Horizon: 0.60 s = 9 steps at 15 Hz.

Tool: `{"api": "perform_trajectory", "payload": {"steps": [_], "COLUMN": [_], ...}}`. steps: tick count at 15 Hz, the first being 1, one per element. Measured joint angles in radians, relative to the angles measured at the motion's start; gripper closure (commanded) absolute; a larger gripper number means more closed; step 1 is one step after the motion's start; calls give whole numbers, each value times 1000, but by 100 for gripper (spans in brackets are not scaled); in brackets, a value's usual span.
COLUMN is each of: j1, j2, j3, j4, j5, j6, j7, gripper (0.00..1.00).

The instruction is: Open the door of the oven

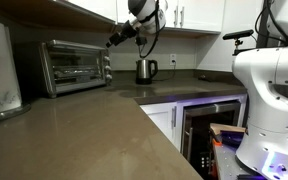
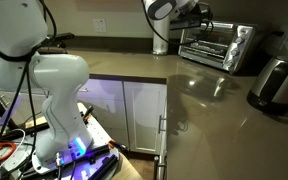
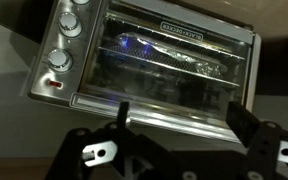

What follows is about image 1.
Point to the white upper cabinet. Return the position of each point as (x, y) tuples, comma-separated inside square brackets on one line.
[(200, 15)]

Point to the silver toaster oven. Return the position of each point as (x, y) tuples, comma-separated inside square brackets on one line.
[(45, 70)]

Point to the small black countertop object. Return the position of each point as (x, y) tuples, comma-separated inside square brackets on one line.
[(203, 77)]

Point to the silver oven knob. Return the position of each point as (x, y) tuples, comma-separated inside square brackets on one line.
[(107, 58), (109, 77), (108, 68)]

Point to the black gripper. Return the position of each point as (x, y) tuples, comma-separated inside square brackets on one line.
[(127, 30)]

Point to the white lower cabinet door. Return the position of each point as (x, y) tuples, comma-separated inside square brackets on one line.
[(160, 116)]

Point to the perforated robot mounting table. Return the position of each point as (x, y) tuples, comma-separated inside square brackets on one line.
[(225, 163)]

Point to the under-counter beverage fridge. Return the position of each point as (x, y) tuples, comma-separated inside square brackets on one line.
[(204, 110)]

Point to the white wall outlet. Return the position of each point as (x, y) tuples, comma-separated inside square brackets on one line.
[(173, 57)]

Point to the orange black clamp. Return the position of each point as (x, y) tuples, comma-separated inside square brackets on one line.
[(216, 141)]

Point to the black camera on stand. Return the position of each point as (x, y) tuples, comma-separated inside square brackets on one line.
[(239, 34)]

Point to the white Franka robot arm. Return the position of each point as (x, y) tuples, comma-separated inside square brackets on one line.
[(270, 100)]

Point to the stainless steel electric kettle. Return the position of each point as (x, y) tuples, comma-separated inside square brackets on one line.
[(144, 71)]

